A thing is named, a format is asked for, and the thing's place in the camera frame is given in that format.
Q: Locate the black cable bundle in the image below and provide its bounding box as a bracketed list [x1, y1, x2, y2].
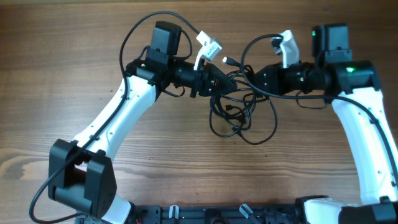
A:
[208, 57, 279, 146]

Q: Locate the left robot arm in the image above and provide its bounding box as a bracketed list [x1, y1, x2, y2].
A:
[47, 21, 236, 223]

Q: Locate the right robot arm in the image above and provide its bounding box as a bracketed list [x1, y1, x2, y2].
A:
[249, 24, 397, 223]

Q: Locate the right camera cable black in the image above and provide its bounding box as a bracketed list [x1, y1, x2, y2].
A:
[240, 35, 393, 162]

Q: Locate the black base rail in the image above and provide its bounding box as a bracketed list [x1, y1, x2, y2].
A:
[127, 204, 303, 224]

